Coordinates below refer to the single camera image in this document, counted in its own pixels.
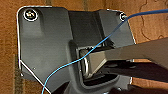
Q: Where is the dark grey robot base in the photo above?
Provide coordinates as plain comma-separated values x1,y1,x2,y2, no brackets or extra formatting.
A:
16,5,137,94

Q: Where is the black robot torso link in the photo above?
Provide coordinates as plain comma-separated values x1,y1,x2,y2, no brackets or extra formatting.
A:
78,37,168,84

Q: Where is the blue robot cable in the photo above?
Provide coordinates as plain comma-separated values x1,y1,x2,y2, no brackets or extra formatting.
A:
41,9,168,94

